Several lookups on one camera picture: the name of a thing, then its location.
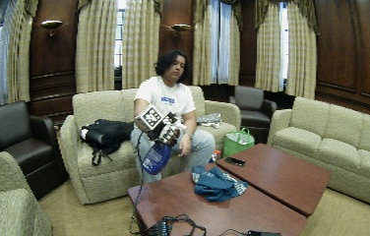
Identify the beige three-seat sofa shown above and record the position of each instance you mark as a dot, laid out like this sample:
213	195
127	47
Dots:
338	137

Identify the black leather armchair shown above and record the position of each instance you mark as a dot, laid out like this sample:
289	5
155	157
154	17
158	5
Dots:
253	106
19	137

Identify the teal cloth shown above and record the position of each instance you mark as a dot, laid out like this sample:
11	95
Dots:
215	185

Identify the small black box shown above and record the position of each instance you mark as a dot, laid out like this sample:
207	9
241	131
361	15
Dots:
261	233

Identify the beige checked curtain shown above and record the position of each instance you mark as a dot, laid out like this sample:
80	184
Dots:
15	52
301	55
202	46
95	49
140	46

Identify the brass wall lamp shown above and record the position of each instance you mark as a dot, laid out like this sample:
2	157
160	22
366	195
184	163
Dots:
180	28
51	24

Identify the beige armchair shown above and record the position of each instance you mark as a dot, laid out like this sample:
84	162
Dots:
2	203

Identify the bottle with orange cap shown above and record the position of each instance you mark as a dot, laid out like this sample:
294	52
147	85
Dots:
215	155

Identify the blue bag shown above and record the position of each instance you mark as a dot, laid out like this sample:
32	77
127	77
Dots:
156	159

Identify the white cube with black markers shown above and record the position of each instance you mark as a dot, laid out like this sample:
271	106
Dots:
151	117

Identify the black backpack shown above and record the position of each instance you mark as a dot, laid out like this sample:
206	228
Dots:
106	132

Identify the patterned grey cloth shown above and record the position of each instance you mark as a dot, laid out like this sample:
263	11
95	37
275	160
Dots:
210	120

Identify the green tote bag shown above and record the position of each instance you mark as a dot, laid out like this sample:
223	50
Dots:
237	144

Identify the black phone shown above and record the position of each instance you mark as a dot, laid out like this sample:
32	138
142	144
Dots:
235	161

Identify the person in white shirt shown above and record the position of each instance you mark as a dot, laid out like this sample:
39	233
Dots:
167	95

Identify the beige two-seat sofa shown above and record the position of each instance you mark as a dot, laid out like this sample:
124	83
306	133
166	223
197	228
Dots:
102	108

